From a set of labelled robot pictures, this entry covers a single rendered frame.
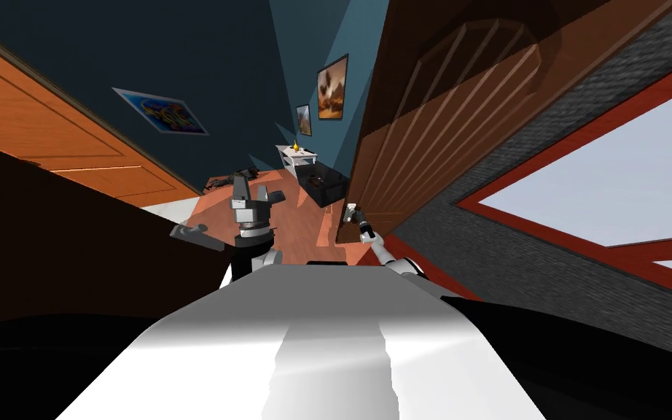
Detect brown slatted wooden door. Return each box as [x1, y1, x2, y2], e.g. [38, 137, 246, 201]
[335, 0, 672, 246]

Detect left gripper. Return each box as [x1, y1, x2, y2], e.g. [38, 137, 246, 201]
[229, 174, 288, 227]

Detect orange wooden door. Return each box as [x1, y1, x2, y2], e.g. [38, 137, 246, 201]
[0, 28, 201, 209]

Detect large orange picture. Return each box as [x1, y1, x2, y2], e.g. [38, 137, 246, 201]
[316, 53, 351, 122]

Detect small orange picture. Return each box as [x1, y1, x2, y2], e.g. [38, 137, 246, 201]
[294, 104, 313, 138]

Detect grey door handle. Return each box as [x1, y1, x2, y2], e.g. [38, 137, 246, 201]
[169, 224, 227, 252]

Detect red framed window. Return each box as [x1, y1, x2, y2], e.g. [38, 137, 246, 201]
[456, 52, 672, 306]

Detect black low cabinet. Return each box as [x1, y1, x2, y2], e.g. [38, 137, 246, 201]
[300, 163, 351, 209]

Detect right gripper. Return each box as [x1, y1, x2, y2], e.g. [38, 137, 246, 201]
[342, 202, 372, 235]

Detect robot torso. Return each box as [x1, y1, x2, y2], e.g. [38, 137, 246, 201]
[55, 260, 548, 420]

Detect white side table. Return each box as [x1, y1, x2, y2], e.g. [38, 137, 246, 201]
[275, 139, 319, 177]

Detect blue picture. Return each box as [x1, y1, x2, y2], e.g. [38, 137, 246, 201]
[112, 87, 209, 137]

